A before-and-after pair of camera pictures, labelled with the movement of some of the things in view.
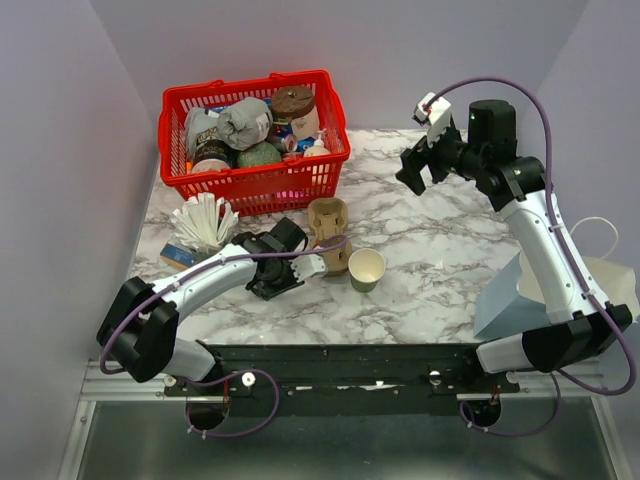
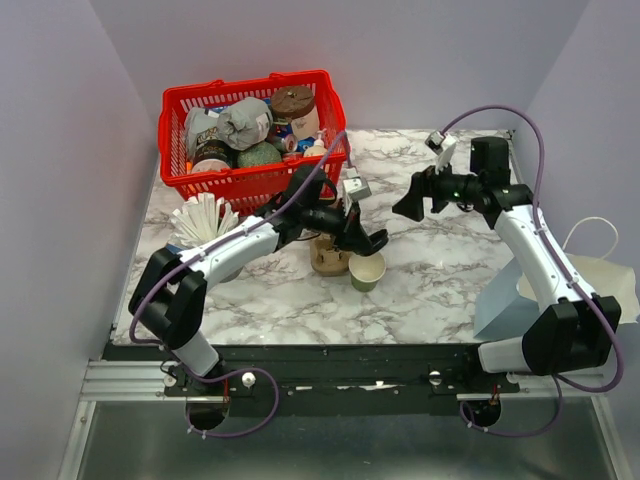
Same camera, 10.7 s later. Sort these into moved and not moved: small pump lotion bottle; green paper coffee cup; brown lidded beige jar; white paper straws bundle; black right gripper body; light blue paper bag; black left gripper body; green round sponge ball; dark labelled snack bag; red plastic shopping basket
Moved: black left gripper body; black right gripper body
Not moved: light blue paper bag; green paper coffee cup; red plastic shopping basket; white paper straws bundle; green round sponge ball; small pump lotion bottle; dark labelled snack bag; brown lidded beige jar
